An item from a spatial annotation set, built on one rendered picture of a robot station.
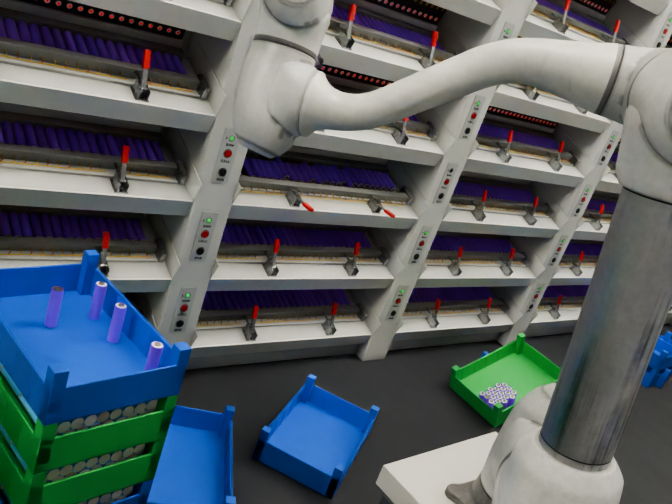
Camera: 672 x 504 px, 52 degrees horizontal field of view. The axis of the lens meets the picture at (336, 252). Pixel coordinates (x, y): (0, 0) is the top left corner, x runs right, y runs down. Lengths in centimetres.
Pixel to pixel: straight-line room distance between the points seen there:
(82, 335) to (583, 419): 73
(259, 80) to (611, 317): 59
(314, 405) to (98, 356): 87
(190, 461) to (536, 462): 80
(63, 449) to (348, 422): 98
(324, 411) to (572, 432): 96
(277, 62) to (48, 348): 53
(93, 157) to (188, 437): 64
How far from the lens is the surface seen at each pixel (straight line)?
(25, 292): 121
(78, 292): 124
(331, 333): 200
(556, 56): 105
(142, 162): 152
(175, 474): 153
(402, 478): 133
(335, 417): 184
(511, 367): 231
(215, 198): 155
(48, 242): 154
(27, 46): 138
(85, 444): 102
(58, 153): 146
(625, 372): 97
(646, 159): 88
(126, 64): 145
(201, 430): 165
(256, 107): 105
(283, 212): 166
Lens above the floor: 101
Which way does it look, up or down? 21 degrees down
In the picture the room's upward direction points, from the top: 20 degrees clockwise
